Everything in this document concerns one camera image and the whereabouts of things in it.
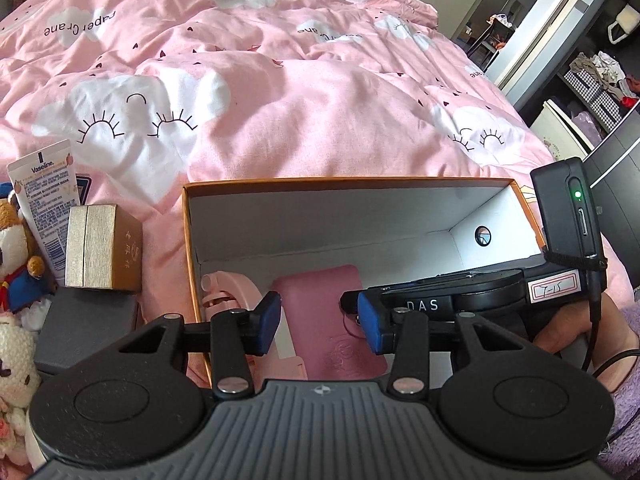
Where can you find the black box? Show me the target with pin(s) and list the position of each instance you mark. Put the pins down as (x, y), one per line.
(85, 325)

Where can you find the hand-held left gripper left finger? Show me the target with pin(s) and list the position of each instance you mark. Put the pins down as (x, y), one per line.
(267, 322)

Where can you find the pink wallet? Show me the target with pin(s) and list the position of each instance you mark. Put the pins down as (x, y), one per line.
(320, 310)

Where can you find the white bag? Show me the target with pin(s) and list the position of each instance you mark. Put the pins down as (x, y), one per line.
(625, 17)

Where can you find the white storage box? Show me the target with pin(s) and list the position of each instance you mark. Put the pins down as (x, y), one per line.
(565, 130)

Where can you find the pile of clothes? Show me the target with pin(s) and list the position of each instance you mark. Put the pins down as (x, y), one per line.
(597, 67)

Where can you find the black shelf unit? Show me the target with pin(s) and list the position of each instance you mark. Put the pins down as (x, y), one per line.
(617, 165)

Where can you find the small bear plush doll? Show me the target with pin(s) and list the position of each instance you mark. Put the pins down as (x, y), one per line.
(15, 255)

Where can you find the person's right hand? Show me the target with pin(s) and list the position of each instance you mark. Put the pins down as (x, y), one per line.
(565, 335)

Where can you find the gold gift box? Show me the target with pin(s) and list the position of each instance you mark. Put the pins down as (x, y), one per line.
(100, 245)

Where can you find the red cloth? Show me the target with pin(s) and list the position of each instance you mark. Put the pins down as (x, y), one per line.
(631, 92)

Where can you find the orange cardboard box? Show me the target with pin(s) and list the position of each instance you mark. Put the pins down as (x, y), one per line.
(325, 220)

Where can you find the houndstooth basket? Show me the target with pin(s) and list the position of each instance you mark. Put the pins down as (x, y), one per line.
(595, 100)

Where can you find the crochet doll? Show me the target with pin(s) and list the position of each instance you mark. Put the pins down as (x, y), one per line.
(17, 360)

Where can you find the white lotion tube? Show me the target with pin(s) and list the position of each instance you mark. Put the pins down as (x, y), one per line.
(42, 195)

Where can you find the dark chair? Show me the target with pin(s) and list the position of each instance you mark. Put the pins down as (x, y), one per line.
(492, 50)

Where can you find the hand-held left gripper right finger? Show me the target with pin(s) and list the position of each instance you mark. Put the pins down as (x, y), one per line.
(370, 325)

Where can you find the person's right forearm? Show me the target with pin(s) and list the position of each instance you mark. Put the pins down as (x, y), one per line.
(625, 410)

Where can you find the pink cloud-print duvet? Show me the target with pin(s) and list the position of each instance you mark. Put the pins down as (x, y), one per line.
(300, 110)

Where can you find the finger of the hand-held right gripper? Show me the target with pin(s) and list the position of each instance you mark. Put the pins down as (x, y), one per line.
(349, 300)

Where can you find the pink handheld fan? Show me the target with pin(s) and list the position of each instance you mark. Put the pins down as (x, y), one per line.
(225, 295)

